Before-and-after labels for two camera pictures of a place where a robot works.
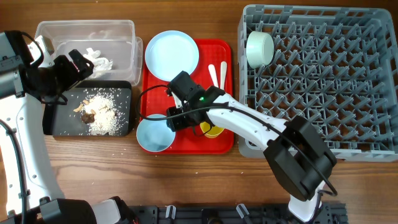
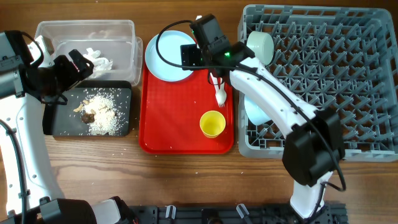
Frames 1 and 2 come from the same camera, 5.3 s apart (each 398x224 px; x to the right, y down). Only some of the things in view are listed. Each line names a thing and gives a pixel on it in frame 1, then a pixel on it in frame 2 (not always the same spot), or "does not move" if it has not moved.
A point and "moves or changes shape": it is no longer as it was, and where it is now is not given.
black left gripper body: [61, 76] does not move
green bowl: [259, 49] does not move
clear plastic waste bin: [111, 46] does not move
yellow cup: [214, 132] does not move
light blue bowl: [155, 135] moves or changes shape
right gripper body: [183, 121] → [196, 56]
